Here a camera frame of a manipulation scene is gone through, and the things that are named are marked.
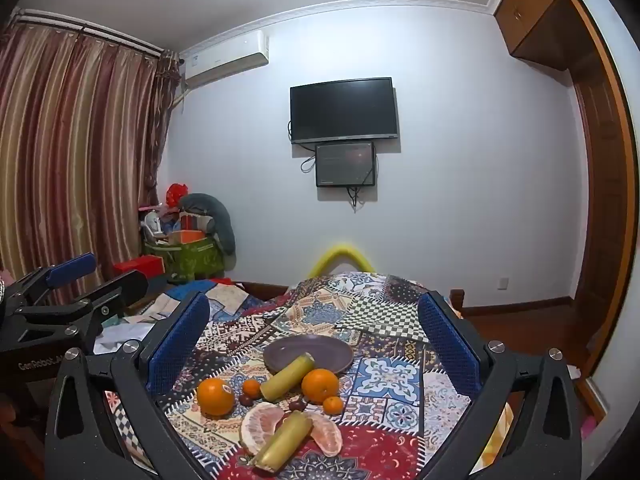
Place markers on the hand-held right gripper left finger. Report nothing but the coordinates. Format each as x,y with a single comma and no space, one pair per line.
180,345

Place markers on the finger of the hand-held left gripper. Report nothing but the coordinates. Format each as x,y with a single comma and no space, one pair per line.
72,266
122,285

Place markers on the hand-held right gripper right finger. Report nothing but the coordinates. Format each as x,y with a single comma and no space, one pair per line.
450,345

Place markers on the orange with sticker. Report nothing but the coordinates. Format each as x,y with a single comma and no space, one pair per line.
214,399

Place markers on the sugarcane piece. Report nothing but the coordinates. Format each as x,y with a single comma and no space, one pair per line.
282,442
285,379

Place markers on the peeled pomelo segment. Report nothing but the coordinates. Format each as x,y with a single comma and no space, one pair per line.
327,437
257,427

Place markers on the purple plate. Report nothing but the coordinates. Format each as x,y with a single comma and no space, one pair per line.
320,350

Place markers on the small tangerine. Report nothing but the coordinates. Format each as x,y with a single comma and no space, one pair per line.
333,405
251,389

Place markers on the plain large orange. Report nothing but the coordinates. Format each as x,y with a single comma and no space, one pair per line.
320,386

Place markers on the red flat box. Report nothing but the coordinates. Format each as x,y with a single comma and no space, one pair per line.
140,265

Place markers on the patchwork printed blanket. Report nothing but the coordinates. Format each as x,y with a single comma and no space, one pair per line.
390,360

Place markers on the blue and beige quilt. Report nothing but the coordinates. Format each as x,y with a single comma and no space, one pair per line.
230,300

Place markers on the white plastic appliance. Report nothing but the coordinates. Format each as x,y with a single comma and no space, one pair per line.
155,222

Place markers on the orange box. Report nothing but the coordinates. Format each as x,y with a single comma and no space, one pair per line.
186,236

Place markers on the dark red jujube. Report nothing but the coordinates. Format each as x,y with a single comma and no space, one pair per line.
245,400
295,404

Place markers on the red plastic bag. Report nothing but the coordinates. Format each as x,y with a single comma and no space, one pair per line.
176,195

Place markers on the striped red curtain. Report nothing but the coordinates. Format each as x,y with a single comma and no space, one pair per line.
65,150

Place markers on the yellow foam tube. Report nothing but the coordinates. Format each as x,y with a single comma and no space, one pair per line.
342,251

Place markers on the pink slipper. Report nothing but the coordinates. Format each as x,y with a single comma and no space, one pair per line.
592,427

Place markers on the curtain rod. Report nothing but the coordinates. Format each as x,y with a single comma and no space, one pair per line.
90,32

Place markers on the white air conditioner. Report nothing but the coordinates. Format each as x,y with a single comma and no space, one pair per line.
225,57

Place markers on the wooden overhead cabinet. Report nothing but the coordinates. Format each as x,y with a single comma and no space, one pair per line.
537,10

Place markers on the white wall socket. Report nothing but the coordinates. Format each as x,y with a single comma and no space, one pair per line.
503,284

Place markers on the small black wall monitor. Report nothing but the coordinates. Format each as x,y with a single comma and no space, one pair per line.
345,165

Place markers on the wooden door frame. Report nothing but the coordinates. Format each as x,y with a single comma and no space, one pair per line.
602,170

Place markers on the black wall television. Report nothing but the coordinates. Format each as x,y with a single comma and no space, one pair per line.
344,109

